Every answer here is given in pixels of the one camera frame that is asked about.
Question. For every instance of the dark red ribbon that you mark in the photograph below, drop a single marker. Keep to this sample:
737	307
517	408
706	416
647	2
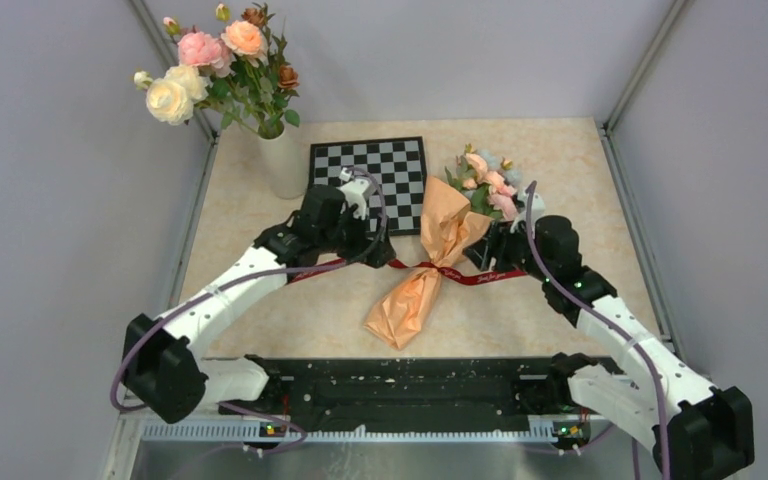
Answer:
470	276

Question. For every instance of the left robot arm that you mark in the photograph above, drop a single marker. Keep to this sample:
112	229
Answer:
163	357

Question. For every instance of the white ceramic vase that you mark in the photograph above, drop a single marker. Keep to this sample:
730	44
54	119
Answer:
284	164

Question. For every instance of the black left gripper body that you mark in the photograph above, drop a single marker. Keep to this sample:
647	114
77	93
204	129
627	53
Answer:
349	242

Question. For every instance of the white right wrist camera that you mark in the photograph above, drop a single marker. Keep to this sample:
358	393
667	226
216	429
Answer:
528	206

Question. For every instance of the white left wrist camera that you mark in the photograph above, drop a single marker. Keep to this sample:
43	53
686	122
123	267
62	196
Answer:
356	188

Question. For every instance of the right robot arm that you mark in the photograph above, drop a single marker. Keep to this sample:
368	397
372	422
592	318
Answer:
692	428

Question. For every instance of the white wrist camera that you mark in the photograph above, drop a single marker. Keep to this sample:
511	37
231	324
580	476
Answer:
528	206
356	188

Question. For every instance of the orange paper bouquet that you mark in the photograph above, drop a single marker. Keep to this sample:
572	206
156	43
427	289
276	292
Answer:
458	209

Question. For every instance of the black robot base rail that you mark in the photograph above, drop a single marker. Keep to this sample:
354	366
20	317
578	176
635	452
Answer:
416	396

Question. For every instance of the black white checkerboard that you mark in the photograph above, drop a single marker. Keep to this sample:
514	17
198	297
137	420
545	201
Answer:
397	164

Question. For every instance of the flower bunch in vase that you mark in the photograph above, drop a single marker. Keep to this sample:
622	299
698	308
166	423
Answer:
240	72

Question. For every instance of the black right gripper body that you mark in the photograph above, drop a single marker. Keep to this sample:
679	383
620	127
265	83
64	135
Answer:
513	247

